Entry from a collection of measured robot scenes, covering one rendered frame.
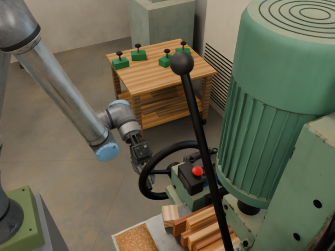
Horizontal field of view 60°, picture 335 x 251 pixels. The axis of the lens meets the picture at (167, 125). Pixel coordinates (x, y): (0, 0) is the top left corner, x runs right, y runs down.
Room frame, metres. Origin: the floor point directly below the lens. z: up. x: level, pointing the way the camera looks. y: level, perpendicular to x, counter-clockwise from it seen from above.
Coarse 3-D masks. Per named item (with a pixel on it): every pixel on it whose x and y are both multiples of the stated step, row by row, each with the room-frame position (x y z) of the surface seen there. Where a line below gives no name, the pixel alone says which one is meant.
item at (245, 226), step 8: (224, 200) 0.38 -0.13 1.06; (232, 200) 0.37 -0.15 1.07; (224, 208) 0.37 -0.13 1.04; (232, 208) 0.35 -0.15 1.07; (232, 216) 0.35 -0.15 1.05; (240, 216) 0.33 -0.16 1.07; (248, 216) 0.33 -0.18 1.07; (256, 216) 0.33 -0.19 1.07; (232, 224) 0.34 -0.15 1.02; (240, 224) 0.32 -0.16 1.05; (248, 224) 0.31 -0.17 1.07; (256, 224) 0.31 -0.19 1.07; (240, 232) 0.32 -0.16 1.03; (248, 232) 0.30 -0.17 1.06; (256, 232) 0.30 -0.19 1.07; (240, 240) 0.31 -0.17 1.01
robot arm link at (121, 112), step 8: (112, 104) 0.96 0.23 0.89; (120, 104) 0.95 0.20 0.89; (128, 104) 0.97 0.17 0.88; (112, 112) 0.91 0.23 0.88; (120, 112) 0.92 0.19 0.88; (128, 112) 0.92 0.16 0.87; (112, 120) 0.89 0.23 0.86; (120, 120) 0.89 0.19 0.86; (128, 120) 0.88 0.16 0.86; (136, 120) 0.90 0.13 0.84
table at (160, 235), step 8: (168, 192) 0.53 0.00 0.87; (176, 200) 0.50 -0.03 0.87; (184, 208) 0.46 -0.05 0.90; (160, 216) 0.43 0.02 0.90; (152, 224) 0.41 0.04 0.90; (160, 224) 0.41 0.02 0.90; (120, 232) 0.38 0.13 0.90; (152, 232) 0.38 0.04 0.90; (160, 232) 0.38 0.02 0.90; (168, 232) 0.38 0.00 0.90; (112, 240) 0.36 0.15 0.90; (160, 240) 0.36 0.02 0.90; (168, 240) 0.36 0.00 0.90; (176, 240) 0.36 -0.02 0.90; (160, 248) 0.34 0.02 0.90; (168, 248) 0.34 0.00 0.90; (176, 248) 0.34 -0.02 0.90; (184, 248) 0.34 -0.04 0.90
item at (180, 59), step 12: (180, 60) 0.35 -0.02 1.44; (192, 60) 0.36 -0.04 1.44; (180, 72) 0.35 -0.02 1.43; (192, 96) 0.34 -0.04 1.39; (192, 108) 0.33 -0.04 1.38; (192, 120) 0.32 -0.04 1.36; (204, 144) 0.30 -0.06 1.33; (204, 156) 0.29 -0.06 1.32; (204, 168) 0.28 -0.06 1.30; (216, 192) 0.26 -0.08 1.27; (216, 204) 0.25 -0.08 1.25; (216, 216) 0.24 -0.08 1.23; (228, 240) 0.21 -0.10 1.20
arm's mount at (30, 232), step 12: (12, 192) 0.68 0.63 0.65; (24, 192) 0.68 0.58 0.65; (24, 204) 0.63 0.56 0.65; (36, 204) 0.69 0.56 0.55; (24, 216) 0.58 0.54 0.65; (36, 216) 0.60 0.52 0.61; (24, 228) 0.53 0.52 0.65; (36, 228) 0.53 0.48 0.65; (12, 240) 0.48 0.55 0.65; (24, 240) 0.49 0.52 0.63; (36, 240) 0.51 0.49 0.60
